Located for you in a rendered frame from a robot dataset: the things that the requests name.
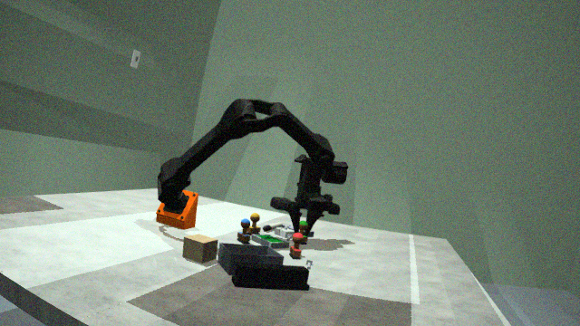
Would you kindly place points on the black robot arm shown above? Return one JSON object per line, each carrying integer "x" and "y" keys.
{"x": 238, "y": 120}

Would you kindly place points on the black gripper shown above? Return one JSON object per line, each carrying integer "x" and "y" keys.
{"x": 294, "y": 208}

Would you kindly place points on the rubber stamp with yellow knob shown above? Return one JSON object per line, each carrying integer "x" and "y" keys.
{"x": 254, "y": 230}

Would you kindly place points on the red rubber stamp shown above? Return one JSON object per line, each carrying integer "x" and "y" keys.
{"x": 295, "y": 252}

